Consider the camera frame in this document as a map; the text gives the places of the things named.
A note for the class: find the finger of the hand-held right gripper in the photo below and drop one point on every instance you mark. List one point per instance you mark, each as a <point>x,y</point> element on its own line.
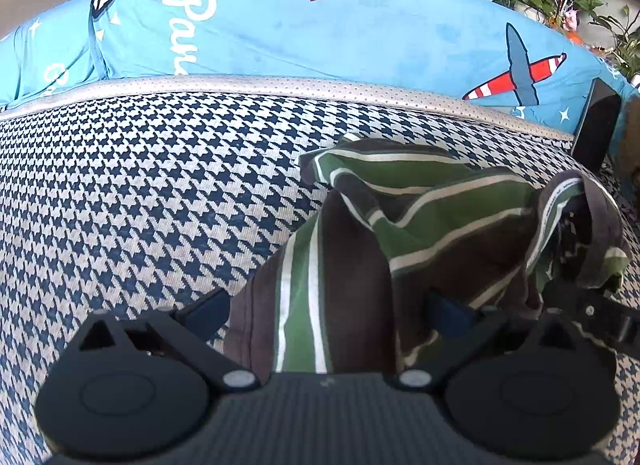
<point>617,322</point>

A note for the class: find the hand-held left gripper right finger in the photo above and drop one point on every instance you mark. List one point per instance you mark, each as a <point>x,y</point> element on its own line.
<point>452,317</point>

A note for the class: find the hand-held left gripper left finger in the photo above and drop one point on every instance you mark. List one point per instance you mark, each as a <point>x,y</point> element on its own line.
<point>207,314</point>

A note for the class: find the green brown striped t-shirt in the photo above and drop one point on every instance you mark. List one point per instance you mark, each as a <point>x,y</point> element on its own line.
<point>350,255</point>

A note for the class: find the houndstooth sofa seat cover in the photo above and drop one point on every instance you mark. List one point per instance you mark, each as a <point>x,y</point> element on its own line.
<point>125,195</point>

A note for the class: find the potted leafy green plant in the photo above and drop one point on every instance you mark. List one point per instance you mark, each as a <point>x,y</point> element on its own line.
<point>625,45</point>

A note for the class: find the blue printed sofa cover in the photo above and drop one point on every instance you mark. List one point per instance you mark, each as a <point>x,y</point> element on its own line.
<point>300,30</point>

